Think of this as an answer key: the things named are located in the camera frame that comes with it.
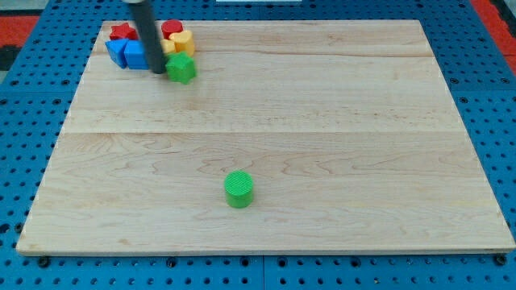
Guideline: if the green star block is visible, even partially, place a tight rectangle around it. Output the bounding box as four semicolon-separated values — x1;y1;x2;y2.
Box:
165;52;197;85

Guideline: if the red star block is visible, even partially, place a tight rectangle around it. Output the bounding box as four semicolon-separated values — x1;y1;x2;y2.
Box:
109;23;139;40

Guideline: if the light wooden board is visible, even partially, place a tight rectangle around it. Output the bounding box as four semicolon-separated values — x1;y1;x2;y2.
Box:
16;20;515;256

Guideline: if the green cylinder block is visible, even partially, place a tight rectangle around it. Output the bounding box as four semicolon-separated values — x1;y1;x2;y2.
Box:
224;171;254;209

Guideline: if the yellow heart block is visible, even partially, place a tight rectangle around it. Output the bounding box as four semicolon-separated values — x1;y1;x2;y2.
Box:
169;30;195;56

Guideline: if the small yellow block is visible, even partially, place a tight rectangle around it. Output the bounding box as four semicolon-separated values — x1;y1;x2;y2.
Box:
160;39;177;55

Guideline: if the red cylinder block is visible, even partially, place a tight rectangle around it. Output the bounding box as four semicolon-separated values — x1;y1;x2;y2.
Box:
160;19;183;39

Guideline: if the blue cube block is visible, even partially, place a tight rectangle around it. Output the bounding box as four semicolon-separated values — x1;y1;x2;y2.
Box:
124;40;148;70

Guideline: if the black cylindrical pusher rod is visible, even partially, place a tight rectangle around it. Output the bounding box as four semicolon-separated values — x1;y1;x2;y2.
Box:
125;0;166;74

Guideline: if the blue triangle block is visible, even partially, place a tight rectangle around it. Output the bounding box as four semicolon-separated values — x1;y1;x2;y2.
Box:
105;39;128;68

